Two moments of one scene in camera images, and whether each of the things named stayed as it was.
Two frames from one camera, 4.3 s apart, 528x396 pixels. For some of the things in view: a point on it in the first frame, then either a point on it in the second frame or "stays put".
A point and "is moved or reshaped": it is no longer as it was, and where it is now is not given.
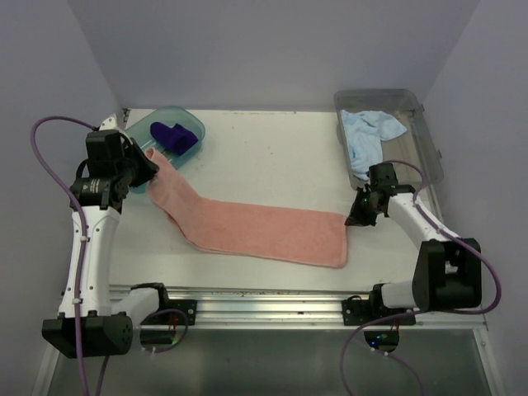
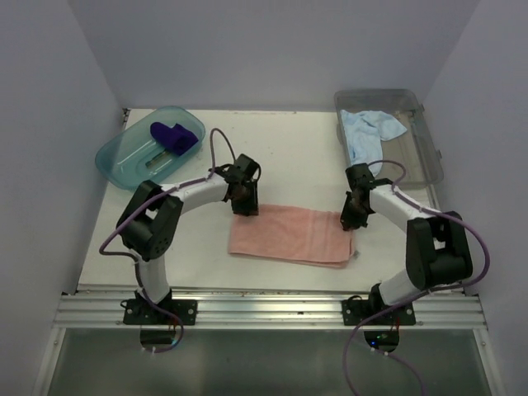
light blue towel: x=366 y=131 stays put
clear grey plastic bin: x=417 y=145 stays put
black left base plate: x=172 y=318 stays put
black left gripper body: x=134 y=165 → x=247 y=199
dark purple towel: x=178 y=139 stays put
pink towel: x=261 y=233 is moved or reshaped
